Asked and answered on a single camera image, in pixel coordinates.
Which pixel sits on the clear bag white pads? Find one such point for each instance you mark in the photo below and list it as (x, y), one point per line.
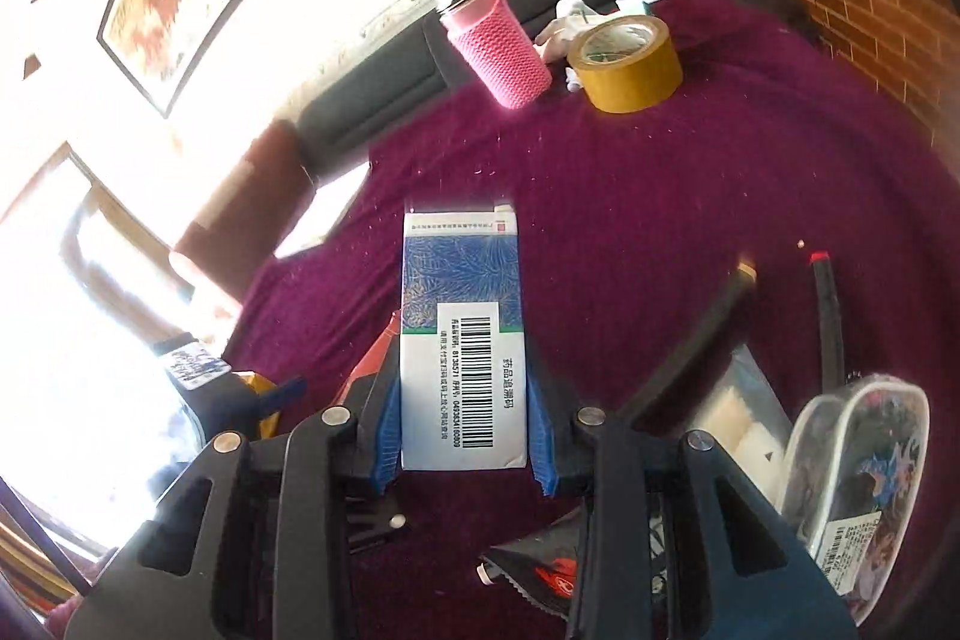
(739, 419)

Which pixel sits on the brown cushion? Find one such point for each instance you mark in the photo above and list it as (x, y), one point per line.
(240, 212)

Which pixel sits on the white flat box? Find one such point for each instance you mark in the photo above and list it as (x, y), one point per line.
(322, 209)

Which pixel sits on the yellow box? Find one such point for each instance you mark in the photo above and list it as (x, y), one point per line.
(262, 385)

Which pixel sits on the black marker yellow tip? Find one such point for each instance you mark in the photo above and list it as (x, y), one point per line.
(697, 340)

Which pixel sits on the yellow tape roll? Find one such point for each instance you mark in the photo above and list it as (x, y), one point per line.
(626, 78)

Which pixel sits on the clear zip pouch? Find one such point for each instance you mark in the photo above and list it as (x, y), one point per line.
(855, 475)

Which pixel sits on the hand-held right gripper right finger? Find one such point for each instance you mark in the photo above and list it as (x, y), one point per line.
(541, 445)

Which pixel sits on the black pen red tip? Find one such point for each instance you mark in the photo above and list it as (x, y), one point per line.
(827, 317)

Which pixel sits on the black packet red print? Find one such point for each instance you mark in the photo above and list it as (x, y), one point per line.
(540, 569)

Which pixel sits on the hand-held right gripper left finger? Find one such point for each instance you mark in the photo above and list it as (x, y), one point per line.
(384, 437)

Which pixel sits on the dark sofa backrest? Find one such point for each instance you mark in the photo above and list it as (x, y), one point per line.
(420, 63)

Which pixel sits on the white plastic item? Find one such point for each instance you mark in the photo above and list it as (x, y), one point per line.
(559, 36)

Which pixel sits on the blue white medicine box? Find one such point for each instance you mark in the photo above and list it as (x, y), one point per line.
(461, 340)

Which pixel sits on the pink knit sleeve bottle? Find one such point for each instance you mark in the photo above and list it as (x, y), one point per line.
(499, 55)

